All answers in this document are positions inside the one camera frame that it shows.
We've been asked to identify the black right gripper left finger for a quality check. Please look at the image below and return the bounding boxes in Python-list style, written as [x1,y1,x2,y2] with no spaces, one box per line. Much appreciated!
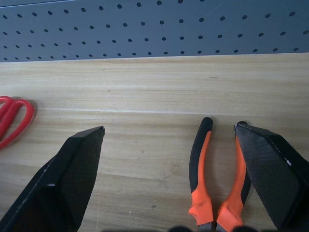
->
[0,126,106,232]

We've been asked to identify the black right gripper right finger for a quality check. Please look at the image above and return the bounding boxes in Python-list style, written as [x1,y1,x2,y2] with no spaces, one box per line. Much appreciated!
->
[233,123,309,232]

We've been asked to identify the orange and black pliers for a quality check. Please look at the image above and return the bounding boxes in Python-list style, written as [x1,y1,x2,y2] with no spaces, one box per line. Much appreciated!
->
[188,117,252,231]

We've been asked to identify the red handled scissors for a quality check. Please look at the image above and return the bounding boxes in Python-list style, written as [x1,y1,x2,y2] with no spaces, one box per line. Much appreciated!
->
[0,96,35,149]

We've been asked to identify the grey perforated pegboard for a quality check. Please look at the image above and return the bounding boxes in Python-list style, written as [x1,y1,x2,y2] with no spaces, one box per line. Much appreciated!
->
[0,0,309,63]

